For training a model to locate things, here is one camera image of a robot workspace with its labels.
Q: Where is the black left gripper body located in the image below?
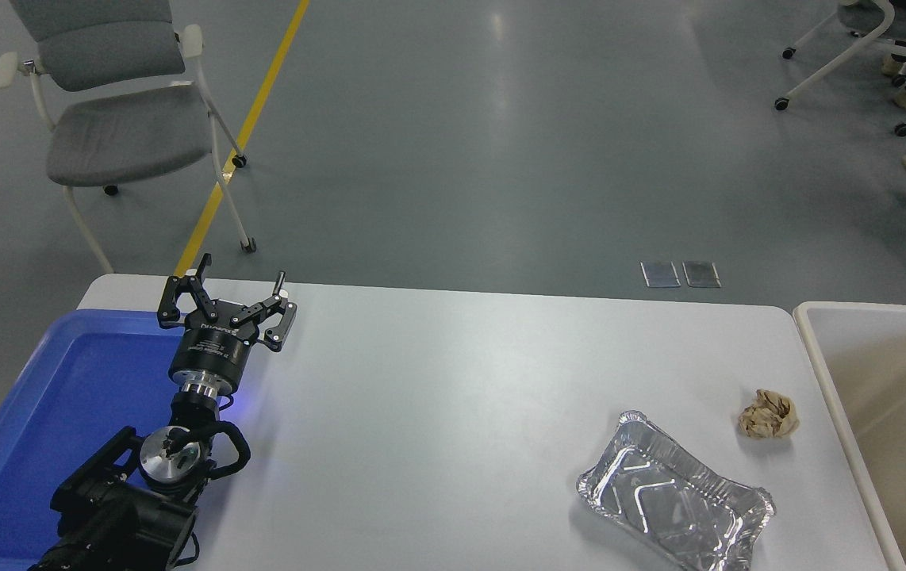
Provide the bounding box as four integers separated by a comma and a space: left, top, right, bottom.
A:
170, 300, 263, 391

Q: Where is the blue plastic tray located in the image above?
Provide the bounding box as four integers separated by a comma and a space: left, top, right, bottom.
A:
0, 309, 194, 571

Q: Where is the grey chair with armrests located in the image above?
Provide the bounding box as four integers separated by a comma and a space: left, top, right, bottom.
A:
0, 0, 257, 274

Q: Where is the silver foil tray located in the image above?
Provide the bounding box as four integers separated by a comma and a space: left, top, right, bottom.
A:
577, 410, 777, 571

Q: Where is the crumpled tan paper ball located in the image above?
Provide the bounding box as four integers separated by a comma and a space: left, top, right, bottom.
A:
739, 389, 801, 441

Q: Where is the large pale bin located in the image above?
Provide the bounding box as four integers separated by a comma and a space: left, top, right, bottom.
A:
793, 301, 906, 571

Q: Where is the grey chair on castors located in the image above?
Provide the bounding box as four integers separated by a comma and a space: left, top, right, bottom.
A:
774, 0, 906, 137

